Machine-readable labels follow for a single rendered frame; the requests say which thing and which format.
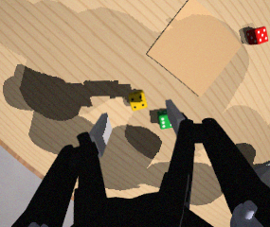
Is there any green die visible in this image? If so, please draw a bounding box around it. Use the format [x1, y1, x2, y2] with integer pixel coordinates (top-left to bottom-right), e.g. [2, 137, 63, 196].
[157, 110, 172, 130]

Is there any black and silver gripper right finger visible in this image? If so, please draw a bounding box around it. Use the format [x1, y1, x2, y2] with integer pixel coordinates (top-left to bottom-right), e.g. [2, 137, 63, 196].
[144, 99, 270, 227]

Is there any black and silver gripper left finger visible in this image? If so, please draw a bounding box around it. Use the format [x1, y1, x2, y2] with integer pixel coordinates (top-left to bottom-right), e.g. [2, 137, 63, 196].
[11, 113, 112, 227]

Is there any red die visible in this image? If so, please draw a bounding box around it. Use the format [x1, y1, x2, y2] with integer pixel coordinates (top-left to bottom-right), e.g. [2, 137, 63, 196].
[246, 26, 268, 45]

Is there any yellow die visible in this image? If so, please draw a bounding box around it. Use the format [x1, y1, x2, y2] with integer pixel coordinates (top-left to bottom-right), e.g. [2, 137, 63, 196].
[128, 90, 147, 111]

